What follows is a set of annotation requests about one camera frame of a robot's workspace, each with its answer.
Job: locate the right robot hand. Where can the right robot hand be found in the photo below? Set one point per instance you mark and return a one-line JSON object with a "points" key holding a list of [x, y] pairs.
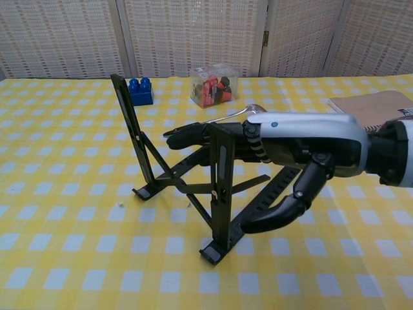
{"points": [[306, 135]]}

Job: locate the black folding laptop stand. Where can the black folding laptop stand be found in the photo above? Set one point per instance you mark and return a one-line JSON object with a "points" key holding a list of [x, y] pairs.
{"points": [[222, 181]]}

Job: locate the white woven screen panel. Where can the white woven screen panel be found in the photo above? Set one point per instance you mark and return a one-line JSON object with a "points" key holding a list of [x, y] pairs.
{"points": [[377, 35], [300, 35], [58, 35], [193, 32]]}

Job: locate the yellow checkered tablecloth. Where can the yellow checkered tablecloth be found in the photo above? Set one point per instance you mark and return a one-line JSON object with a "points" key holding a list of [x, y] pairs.
{"points": [[80, 242]]}

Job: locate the brown spiral notebook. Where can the brown spiral notebook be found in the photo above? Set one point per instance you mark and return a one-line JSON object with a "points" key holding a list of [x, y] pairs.
{"points": [[371, 108]]}

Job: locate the clear plastic box with pieces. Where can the clear plastic box with pieces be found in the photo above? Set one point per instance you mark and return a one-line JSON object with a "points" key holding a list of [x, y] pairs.
{"points": [[214, 87]]}

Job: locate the brass screen hinge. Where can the brass screen hinge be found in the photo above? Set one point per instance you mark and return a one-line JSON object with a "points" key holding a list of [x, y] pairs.
{"points": [[266, 38]]}

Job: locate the blue building block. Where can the blue building block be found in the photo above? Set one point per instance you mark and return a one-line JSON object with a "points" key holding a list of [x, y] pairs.
{"points": [[141, 95]]}

